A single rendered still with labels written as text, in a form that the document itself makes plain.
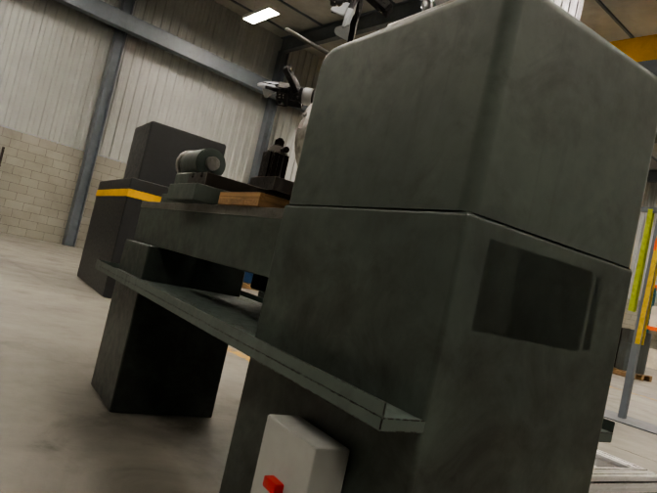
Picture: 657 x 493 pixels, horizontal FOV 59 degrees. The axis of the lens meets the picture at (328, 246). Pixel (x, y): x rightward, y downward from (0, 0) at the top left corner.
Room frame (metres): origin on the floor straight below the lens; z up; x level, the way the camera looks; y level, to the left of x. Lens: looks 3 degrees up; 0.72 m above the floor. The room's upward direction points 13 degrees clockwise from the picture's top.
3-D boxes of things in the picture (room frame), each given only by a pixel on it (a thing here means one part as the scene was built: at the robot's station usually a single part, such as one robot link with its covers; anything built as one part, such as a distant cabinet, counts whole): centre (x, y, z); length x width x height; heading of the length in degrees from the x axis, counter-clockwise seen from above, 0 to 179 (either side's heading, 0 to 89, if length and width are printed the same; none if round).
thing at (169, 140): (6.94, 2.06, 0.98); 1.81 x 1.22 x 1.95; 31
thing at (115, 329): (2.61, 0.62, 0.34); 0.44 x 0.40 x 0.68; 123
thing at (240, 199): (1.82, 0.15, 0.89); 0.36 x 0.30 x 0.04; 123
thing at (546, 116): (1.26, -0.24, 1.06); 0.59 x 0.48 x 0.39; 33
